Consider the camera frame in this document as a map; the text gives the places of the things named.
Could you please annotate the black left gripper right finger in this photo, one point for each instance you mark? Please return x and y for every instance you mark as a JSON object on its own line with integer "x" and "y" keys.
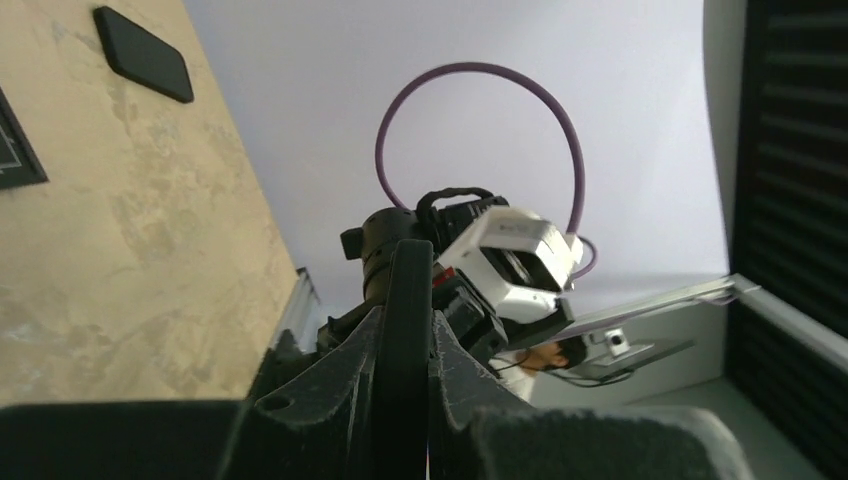
{"x": 604, "y": 443}

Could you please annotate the black white chessboard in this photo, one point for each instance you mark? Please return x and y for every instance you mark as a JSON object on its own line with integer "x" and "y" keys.
{"x": 20, "y": 165}

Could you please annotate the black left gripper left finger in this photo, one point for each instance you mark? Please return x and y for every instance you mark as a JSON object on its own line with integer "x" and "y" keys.
{"x": 116, "y": 440}

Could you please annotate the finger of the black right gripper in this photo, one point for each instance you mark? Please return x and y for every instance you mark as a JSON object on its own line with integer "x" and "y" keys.
{"x": 316, "y": 426}
{"x": 465, "y": 401}

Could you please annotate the person in white shirt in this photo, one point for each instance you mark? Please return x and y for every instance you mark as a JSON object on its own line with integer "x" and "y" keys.
{"x": 518, "y": 370}

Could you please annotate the aluminium frame rail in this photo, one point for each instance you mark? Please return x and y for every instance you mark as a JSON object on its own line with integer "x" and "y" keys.
{"x": 302, "y": 316}

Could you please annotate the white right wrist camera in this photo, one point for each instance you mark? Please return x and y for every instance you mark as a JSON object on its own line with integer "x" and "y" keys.
{"x": 518, "y": 261}

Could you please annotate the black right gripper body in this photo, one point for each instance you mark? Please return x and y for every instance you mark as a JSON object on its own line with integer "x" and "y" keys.
{"x": 398, "y": 249}

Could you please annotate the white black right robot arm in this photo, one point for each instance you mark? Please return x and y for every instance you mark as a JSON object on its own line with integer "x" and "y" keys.
{"x": 400, "y": 387}

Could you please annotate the overhead camera on mount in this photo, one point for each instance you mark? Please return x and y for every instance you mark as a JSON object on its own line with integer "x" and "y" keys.
{"x": 620, "y": 355}

